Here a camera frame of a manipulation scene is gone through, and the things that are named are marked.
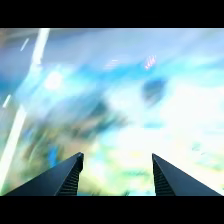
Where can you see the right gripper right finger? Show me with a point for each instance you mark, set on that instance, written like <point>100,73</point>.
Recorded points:
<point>175,181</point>

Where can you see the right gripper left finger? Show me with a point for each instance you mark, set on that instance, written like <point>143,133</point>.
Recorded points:
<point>58,180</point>

